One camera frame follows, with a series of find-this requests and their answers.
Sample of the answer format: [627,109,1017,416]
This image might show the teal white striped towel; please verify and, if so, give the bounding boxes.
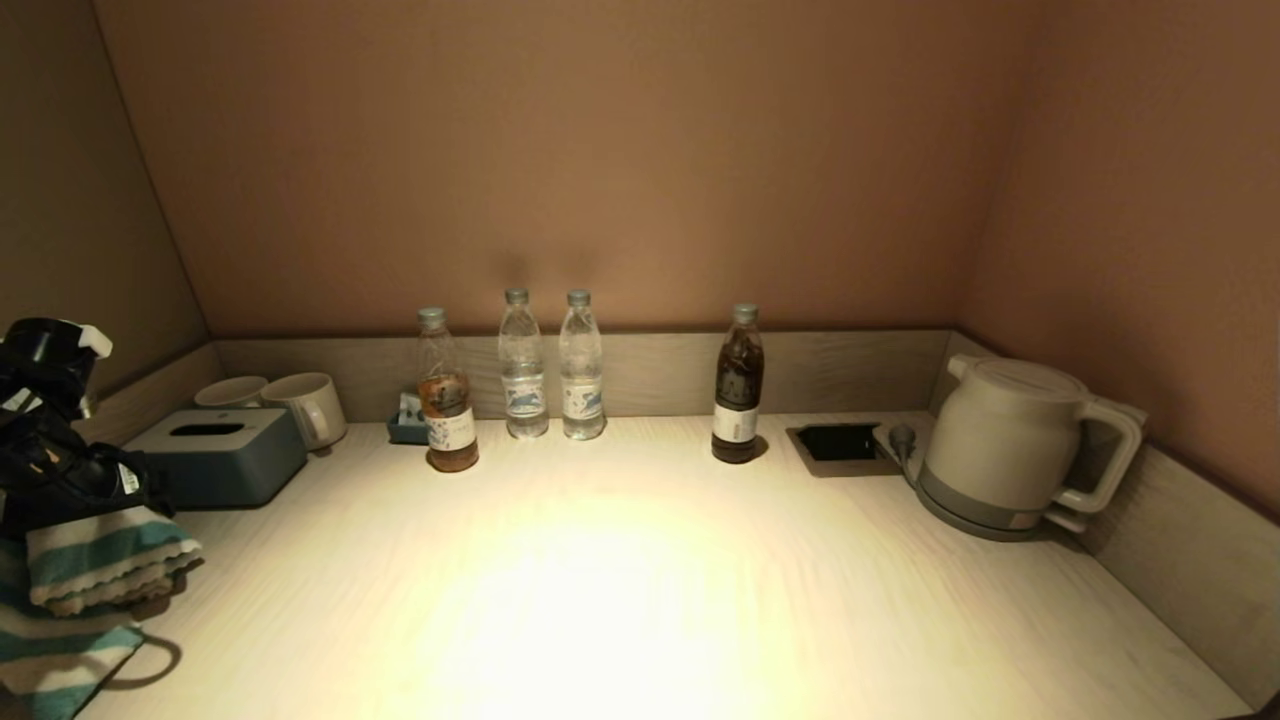
[0,505,204,720]

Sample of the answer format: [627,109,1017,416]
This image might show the blue-grey tissue box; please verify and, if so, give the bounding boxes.
[120,408,310,510]

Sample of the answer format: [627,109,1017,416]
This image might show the white ceramic mug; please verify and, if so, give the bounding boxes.
[194,376,270,409]
[261,373,350,452]

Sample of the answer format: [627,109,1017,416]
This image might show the bottle with amber liquid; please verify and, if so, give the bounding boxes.
[417,306,481,473]

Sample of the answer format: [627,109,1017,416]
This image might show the clear water bottle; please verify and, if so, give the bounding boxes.
[559,289,608,442]
[499,288,550,440]

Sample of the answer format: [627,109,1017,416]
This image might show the bottle with dark liquid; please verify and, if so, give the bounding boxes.
[711,303,767,465]

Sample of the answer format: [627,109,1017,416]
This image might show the recessed black socket box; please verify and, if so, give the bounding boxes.
[786,423,901,479]

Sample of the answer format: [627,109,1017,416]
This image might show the grey kettle base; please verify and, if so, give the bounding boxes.
[915,470,1089,543]

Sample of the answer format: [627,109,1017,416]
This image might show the white electric kettle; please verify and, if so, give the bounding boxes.
[920,354,1146,533]

